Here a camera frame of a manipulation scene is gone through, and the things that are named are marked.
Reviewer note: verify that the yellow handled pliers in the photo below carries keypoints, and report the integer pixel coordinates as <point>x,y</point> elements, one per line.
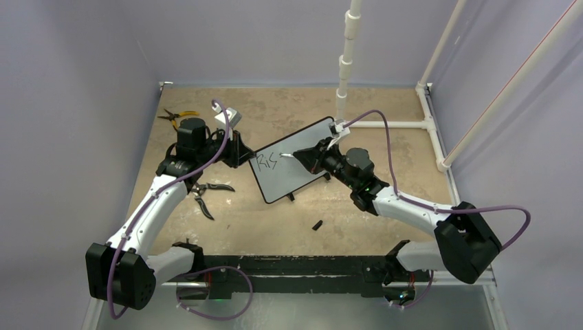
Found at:
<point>172,117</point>

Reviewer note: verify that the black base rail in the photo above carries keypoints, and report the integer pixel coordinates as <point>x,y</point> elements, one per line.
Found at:
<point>366,276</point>

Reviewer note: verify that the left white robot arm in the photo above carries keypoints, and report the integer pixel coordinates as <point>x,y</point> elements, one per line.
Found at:
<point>121,271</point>

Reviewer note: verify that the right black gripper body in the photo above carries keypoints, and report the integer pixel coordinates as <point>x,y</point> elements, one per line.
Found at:
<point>331,161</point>

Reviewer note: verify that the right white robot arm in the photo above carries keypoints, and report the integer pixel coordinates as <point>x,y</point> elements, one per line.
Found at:
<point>464,244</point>

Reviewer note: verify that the black marker cap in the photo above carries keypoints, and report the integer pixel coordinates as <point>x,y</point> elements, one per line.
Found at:
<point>317,225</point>

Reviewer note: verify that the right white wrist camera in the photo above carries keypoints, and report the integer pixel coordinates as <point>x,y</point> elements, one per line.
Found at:
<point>339,130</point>

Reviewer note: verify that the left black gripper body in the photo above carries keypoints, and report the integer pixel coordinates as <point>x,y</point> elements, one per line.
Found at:
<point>216,144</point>

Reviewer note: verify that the black handled pliers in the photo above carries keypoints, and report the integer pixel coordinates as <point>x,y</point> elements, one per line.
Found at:
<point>199,190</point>

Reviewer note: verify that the small black-framed whiteboard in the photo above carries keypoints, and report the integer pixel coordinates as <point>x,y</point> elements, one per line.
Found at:
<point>278,176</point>

